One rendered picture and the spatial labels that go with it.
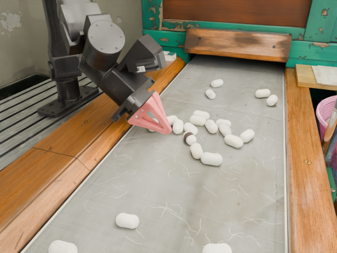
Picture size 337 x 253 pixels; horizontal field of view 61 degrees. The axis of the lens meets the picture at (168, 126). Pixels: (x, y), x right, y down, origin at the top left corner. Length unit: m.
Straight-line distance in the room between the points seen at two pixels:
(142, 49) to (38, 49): 2.38
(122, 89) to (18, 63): 2.37
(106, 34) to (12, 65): 2.36
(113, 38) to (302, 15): 0.59
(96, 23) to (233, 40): 0.49
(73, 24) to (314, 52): 0.66
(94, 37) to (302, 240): 0.39
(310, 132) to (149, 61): 0.32
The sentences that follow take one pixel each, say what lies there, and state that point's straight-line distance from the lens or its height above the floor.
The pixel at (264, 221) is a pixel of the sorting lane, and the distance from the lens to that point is 0.42.
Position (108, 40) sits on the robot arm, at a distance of 0.46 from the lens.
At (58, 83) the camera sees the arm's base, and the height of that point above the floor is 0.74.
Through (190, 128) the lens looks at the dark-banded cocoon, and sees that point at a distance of 0.55.
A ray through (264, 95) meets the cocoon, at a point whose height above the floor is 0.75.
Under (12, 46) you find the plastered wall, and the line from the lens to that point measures 2.79.
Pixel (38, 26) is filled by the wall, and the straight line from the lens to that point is 2.74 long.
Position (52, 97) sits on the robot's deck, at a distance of 0.96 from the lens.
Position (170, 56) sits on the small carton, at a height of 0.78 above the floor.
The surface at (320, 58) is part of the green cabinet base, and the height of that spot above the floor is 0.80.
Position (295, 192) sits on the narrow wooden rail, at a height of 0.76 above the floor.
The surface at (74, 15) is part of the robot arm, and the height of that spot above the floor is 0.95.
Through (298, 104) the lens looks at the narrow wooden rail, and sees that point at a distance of 0.69.
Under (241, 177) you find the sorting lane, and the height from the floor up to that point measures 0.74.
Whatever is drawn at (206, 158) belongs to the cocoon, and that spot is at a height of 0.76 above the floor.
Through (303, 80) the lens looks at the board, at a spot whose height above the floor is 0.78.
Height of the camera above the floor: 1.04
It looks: 31 degrees down
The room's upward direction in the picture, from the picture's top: straight up
